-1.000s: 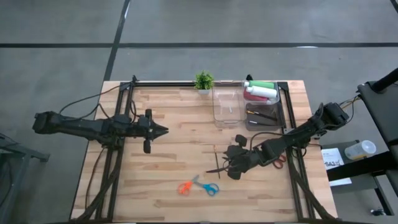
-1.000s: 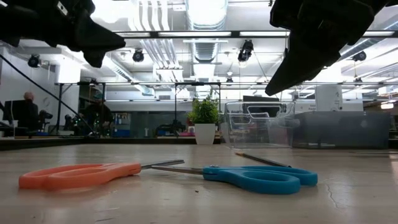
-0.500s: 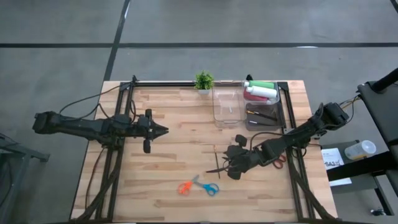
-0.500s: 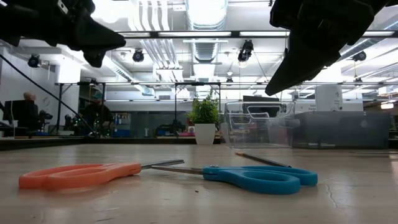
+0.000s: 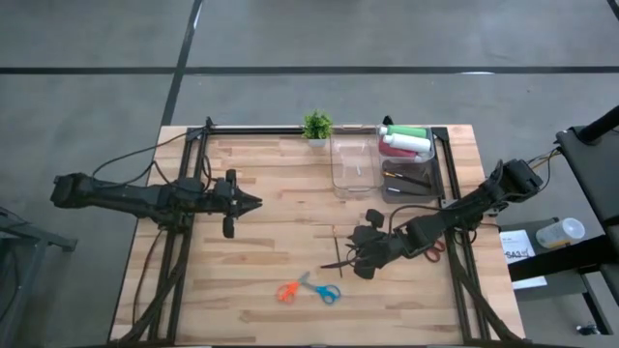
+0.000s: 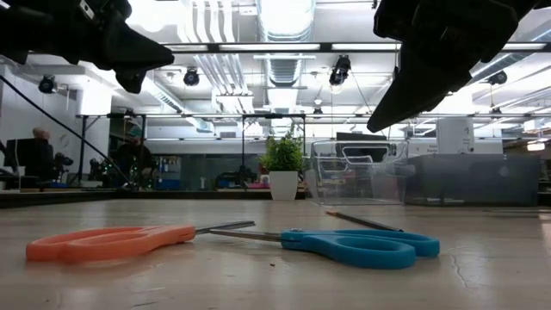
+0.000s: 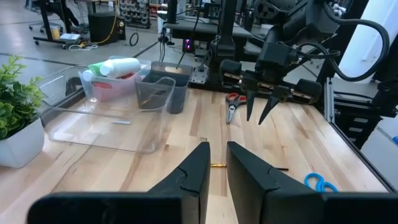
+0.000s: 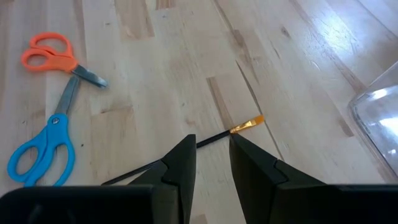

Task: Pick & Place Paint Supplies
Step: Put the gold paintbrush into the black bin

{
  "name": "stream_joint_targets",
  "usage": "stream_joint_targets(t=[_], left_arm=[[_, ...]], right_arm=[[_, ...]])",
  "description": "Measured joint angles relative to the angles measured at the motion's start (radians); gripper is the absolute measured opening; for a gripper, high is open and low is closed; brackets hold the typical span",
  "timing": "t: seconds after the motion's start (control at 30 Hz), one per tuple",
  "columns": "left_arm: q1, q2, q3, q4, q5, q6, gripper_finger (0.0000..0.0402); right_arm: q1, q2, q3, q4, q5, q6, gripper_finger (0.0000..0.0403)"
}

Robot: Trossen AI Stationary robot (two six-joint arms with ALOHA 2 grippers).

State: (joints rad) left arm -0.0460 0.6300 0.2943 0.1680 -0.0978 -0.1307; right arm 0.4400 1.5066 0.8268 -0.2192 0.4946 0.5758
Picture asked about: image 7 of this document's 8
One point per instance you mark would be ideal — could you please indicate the parts shelf with small bins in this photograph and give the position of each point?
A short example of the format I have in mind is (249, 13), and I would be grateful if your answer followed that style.
(135, 12)

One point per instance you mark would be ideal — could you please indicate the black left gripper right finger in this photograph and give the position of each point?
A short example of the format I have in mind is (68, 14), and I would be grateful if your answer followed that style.
(264, 199)

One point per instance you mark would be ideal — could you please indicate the frosted white plastic bin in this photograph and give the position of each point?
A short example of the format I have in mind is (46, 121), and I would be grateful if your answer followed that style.
(109, 90)

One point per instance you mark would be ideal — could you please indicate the black equipment cart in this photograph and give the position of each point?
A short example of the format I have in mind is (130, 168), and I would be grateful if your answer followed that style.
(205, 29)

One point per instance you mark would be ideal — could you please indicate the yellow cup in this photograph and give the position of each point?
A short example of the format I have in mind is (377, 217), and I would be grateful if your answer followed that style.
(55, 32)

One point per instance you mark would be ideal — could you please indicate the clear plastic bin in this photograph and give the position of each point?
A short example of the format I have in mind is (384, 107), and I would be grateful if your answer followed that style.
(102, 133)

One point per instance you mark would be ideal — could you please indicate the black device with purple light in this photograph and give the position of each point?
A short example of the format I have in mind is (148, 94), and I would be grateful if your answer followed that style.
(188, 45)

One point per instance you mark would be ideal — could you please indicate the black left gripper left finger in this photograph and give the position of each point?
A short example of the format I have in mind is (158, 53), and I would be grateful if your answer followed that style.
(174, 202)

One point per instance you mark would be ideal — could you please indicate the white paint bottle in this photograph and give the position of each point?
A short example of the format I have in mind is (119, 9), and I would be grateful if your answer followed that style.
(121, 67)

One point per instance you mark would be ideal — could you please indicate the black floor equipment box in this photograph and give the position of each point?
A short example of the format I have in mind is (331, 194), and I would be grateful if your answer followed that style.
(102, 28)

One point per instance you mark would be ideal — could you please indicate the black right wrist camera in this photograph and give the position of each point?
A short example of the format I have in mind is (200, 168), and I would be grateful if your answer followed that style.
(275, 57)

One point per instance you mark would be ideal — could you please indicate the black aluminium table frame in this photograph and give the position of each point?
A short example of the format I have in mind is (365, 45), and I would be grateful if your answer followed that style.
(329, 102)

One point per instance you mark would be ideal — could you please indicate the green plant in white pot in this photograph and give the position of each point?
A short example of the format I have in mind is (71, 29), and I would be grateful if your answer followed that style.
(15, 102)

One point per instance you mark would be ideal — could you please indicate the black background desk frame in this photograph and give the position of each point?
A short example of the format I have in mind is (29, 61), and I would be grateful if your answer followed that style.
(46, 18)

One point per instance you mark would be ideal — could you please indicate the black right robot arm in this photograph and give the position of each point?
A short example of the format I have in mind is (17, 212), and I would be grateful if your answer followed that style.
(311, 18)

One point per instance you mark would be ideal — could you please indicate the smoky grey plastic bin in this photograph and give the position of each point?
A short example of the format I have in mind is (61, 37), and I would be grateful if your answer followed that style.
(180, 90)

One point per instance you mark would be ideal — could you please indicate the red paint bottle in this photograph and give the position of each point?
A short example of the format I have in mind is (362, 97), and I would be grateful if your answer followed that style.
(102, 84)

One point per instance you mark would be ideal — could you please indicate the green paint bottle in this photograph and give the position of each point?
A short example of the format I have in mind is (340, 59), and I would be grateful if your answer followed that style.
(96, 68)

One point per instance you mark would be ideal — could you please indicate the black paintbrush silver ferrule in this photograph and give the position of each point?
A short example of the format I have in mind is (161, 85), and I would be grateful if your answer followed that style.
(182, 59)

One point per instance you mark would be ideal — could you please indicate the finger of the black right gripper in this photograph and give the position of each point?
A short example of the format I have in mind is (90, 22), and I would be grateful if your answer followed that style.
(251, 104)
(273, 102)

